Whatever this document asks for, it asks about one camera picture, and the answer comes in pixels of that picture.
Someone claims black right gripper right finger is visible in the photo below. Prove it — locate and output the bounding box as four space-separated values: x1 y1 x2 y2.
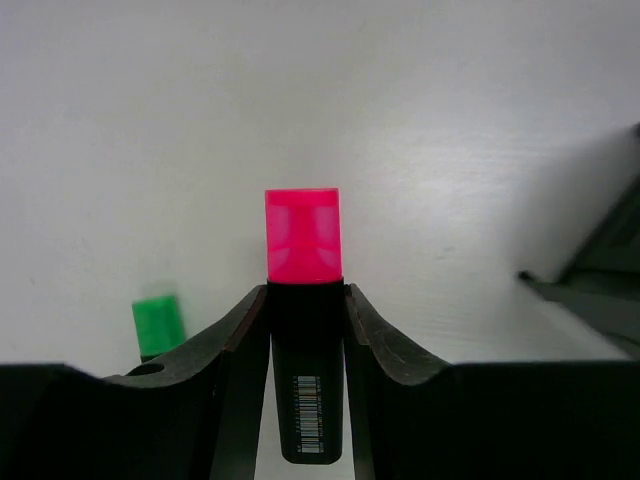
345 285 639 479

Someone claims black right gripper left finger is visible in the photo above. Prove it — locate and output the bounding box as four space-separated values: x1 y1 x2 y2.
1 286 268 479

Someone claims green cap black highlighter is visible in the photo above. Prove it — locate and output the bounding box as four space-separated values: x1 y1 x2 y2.
131 280 186 363

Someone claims pink cap black highlighter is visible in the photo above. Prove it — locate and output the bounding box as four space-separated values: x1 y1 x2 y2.
265 188 345 465

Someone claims black desk organizer box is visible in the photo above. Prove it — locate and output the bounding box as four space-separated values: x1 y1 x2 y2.
517 122 640 361

